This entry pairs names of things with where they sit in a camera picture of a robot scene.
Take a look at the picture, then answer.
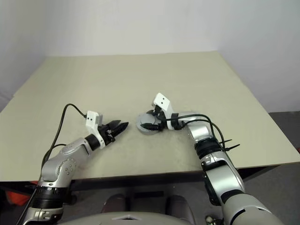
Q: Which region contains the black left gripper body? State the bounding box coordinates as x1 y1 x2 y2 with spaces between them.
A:
97 124 117 145

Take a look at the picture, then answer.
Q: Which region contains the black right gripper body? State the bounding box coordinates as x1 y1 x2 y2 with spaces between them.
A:
153 106 168 132

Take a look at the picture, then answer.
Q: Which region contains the grey motor cover circuit board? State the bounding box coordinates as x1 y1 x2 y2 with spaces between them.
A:
136 112 162 129

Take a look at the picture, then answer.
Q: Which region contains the dark maroon rounded shape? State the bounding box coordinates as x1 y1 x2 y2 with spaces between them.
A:
102 194 128 214

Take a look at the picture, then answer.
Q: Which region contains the grey robot torso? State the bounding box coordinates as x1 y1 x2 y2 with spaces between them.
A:
58 210 188 225

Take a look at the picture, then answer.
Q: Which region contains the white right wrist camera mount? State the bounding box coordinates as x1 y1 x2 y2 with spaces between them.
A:
153 92 175 130

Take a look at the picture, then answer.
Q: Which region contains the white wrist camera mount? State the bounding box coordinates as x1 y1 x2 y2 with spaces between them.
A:
153 92 175 130
85 110 105 147

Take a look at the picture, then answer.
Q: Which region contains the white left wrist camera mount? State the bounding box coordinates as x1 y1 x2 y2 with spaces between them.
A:
85 110 105 147

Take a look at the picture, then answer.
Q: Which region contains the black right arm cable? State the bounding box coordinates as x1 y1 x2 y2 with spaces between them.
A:
164 113 227 153

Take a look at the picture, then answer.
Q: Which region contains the black table frame rail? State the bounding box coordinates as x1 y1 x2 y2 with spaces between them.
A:
70 172 207 186

